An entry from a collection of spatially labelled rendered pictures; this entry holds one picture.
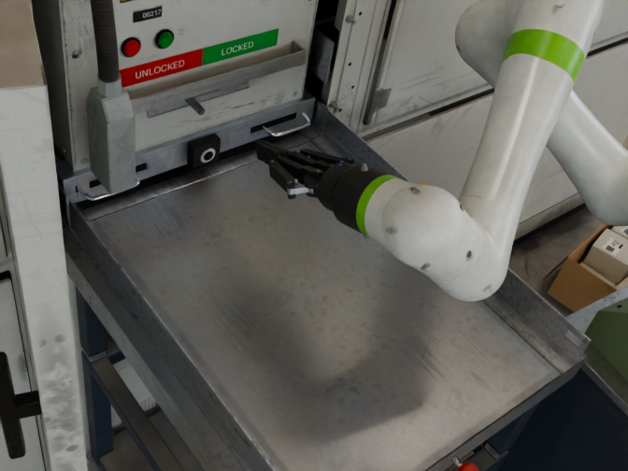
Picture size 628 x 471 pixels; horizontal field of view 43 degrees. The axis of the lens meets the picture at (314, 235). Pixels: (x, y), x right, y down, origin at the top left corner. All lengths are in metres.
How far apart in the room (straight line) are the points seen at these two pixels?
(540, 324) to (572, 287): 1.25
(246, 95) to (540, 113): 0.58
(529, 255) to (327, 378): 1.69
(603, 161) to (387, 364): 0.56
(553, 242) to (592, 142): 1.45
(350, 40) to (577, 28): 0.47
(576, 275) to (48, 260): 2.21
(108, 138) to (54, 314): 0.68
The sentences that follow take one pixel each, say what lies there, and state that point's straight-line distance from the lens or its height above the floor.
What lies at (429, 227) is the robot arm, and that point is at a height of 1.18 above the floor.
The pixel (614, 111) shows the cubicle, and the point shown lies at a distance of 2.70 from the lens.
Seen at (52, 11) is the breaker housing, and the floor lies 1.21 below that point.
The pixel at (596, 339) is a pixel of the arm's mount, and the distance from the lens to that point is 1.56.
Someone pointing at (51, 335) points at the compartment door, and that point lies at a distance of 0.60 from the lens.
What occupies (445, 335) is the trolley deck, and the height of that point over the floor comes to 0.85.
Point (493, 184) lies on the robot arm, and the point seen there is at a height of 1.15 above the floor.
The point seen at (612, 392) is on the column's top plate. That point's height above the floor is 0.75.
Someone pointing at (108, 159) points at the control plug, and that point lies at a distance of 1.26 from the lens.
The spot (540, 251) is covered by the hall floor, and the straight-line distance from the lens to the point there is 2.87.
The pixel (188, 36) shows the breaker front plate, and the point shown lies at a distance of 1.36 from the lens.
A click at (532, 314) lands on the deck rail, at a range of 1.39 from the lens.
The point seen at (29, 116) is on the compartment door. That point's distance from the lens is 0.47.
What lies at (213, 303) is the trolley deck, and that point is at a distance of 1.30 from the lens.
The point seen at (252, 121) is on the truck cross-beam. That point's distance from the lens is 1.55.
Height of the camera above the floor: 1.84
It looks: 44 degrees down
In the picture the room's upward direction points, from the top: 12 degrees clockwise
